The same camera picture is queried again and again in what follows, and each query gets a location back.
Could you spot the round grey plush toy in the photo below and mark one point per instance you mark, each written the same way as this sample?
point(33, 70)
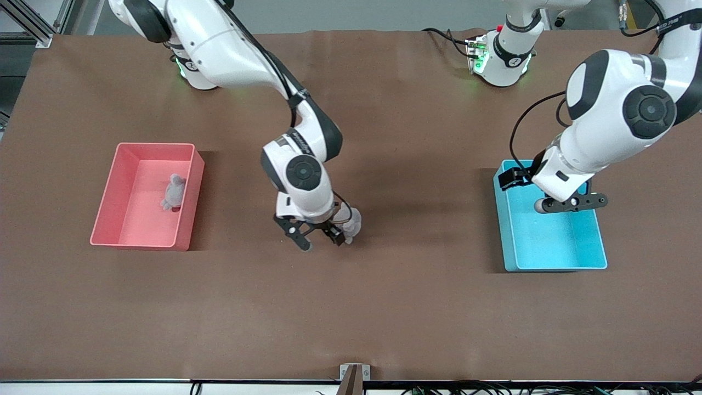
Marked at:
point(354, 222)

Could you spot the slim grey plush toy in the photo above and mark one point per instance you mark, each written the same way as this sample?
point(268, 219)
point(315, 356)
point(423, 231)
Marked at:
point(174, 192)

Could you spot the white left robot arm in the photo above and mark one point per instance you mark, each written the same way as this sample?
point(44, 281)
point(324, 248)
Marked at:
point(603, 109)

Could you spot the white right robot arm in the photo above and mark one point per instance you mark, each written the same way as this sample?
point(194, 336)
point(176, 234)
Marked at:
point(219, 44)

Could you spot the blue plastic box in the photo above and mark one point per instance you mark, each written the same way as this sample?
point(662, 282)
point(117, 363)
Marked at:
point(548, 247)

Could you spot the pink plastic box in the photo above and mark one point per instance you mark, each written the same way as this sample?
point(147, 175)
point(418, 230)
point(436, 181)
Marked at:
point(153, 230)

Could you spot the brown table mat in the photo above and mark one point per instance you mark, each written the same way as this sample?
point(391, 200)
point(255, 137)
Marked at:
point(351, 307)

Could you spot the metal base connector plate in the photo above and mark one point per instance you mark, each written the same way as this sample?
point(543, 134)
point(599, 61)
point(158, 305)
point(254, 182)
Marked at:
point(473, 52)

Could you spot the black round floor object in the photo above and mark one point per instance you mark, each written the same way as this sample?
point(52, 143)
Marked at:
point(560, 21)

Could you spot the grey metal bracket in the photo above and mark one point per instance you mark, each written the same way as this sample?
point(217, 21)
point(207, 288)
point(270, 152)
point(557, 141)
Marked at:
point(344, 372)

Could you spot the brown camera post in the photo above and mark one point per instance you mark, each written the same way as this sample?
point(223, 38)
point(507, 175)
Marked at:
point(351, 384)

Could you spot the aluminium frame profile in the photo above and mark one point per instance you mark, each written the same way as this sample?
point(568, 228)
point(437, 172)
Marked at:
point(38, 30)

